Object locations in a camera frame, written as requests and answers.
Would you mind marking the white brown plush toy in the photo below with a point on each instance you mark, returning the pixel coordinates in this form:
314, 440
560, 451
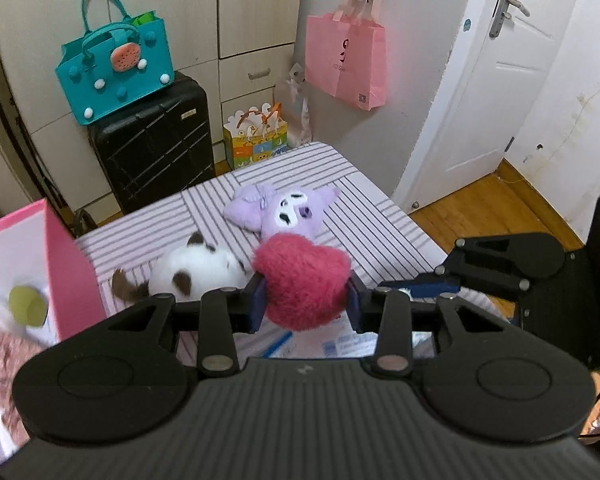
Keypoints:
195, 270

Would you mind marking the black suitcase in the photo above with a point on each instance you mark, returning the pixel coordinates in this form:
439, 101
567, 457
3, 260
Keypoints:
150, 160

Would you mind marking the pink floral cloth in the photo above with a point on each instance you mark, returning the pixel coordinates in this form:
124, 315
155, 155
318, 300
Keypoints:
0, 360

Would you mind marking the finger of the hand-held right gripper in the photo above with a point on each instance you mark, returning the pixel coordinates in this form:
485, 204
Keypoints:
430, 289

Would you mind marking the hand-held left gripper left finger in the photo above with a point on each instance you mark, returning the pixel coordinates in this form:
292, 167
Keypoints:
256, 305

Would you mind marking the pink tote bag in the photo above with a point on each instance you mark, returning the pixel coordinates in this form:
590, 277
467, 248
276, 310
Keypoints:
340, 60

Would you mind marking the colourful gift bag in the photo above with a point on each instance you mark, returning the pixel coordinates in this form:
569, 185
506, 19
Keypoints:
255, 145

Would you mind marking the green makeup sponge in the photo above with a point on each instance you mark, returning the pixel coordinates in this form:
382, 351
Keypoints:
27, 305

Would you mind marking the striped tablecloth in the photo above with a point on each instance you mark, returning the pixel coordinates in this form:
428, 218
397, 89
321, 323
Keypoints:
380, 220

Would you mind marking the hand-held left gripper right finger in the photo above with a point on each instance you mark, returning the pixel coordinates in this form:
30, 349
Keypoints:
354, 305

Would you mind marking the clear plastic bag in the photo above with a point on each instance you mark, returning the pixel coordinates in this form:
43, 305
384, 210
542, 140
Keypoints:
295, 110

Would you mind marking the pink cardboard box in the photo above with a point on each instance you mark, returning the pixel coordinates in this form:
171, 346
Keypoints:
65, 270

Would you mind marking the red heart plush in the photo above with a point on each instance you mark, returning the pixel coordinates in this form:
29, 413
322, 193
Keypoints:
300, 280

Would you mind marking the teal felt handbag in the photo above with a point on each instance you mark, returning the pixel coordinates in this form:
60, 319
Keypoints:
110, 85

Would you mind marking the cream wardrobe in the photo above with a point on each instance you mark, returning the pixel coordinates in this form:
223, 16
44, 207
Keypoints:
205, 10

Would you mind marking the purple plush toy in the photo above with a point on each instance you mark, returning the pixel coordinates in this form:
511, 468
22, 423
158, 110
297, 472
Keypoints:
290, 215

